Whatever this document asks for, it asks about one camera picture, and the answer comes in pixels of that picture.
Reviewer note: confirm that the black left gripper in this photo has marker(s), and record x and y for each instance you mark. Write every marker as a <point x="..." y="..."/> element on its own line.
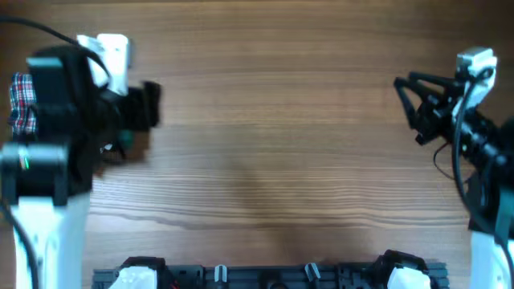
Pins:
<point x="145" y="104"/>

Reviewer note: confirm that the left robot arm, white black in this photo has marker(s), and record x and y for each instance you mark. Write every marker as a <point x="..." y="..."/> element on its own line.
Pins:
<point x="46" y="180"/>

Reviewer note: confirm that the plaid shirt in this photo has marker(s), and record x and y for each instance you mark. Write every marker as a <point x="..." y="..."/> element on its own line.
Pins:
<point x="22" y="118"/>

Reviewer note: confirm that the folded dark green garment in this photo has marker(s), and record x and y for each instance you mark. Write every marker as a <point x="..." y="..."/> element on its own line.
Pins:
<point x="125" y="139"/>

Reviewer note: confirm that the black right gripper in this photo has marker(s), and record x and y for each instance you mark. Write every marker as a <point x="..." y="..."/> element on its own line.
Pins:
<point x="434" y="110"/>

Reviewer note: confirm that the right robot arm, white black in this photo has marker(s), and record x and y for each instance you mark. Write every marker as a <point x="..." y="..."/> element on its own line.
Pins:
<point x="481" y="163"/>

